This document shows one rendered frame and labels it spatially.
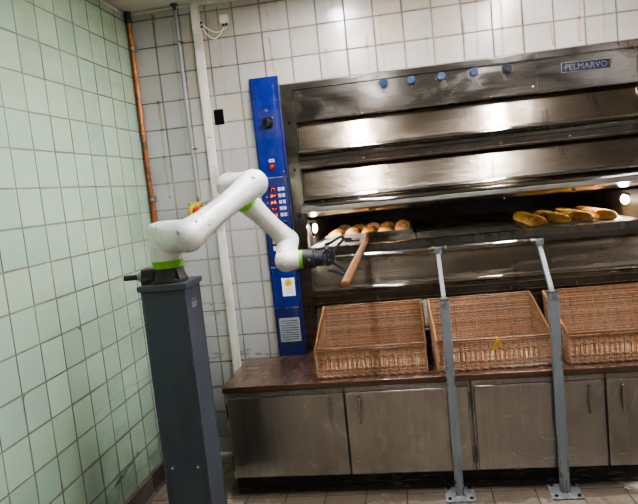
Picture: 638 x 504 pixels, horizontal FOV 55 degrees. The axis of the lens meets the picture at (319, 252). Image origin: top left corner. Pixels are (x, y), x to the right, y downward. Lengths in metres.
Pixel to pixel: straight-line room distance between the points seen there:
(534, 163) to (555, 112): 0.28
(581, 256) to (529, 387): 0.85
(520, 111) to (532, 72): 0.21
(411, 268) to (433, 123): 0.80
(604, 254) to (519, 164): 0.66
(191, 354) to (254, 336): 1.14
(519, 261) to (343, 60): 1.45
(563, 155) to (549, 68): 0.46
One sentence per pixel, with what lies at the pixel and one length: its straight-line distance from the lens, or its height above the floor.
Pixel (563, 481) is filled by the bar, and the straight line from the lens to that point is 3.21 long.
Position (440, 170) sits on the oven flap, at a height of 1.54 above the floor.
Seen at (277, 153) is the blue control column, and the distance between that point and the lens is 3.44.
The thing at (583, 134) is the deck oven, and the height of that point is 1.65.
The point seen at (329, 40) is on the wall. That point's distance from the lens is 3.50.
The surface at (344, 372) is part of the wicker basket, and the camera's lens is 3.06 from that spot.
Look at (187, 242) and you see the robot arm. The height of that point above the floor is 1.36.
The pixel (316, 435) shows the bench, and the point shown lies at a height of 0.31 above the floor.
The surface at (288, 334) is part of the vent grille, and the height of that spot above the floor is 0.70.
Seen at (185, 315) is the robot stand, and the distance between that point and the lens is 2.49.
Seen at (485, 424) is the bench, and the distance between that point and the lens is 3.10.
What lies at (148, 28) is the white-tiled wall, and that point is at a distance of 3.78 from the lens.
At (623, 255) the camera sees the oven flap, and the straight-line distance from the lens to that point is 3.61.
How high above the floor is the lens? 1.52
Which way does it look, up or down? 6 degrees down
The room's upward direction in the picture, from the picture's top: 6 degrees counter-clockwise
